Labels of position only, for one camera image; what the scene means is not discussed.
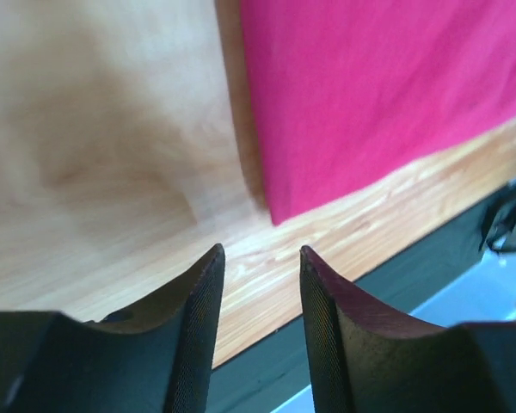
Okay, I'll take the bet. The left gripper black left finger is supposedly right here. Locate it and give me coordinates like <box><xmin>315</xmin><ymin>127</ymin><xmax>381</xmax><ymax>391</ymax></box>
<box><xmin>0</xmin><ymin>245</ymin><xmax>225</xmax><ymax>412</ymax></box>

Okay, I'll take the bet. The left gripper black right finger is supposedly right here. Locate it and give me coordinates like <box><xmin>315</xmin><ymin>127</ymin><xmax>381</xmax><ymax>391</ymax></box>
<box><xmin>299</xmin><ymin>246</ymin><xmax>516</xmax><ymax>412</ymax></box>

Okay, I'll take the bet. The red t shirt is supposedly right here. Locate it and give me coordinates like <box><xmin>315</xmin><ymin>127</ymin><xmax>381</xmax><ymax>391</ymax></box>
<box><xmin>241</xmin><ymin>1</ymin><xmax>516</xmax><ymax>224</ymax></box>

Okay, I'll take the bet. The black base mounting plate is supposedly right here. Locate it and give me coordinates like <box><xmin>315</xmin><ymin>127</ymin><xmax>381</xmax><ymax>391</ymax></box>
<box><xmin>207</xmin><ymin>180</ymin><xmax>516</xmax><ymax>412</ymax></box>

